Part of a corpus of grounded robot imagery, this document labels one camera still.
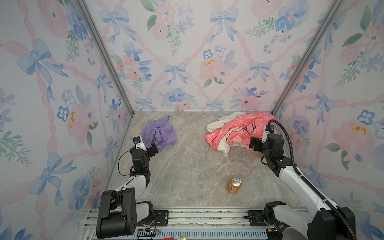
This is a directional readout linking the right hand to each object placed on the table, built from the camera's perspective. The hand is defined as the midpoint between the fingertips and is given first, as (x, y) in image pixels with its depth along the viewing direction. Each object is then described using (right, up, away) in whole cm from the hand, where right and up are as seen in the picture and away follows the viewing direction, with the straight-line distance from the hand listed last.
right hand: (259, 136), depth 83 cm
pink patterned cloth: (-9, +2, +9) cm, 13 cm away
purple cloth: (-60, +2, +17) cm, 62 cm away
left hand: (-65, -2, +3) cm, 65 cm away
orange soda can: (-16, -23, -9) cm, 30 cm away
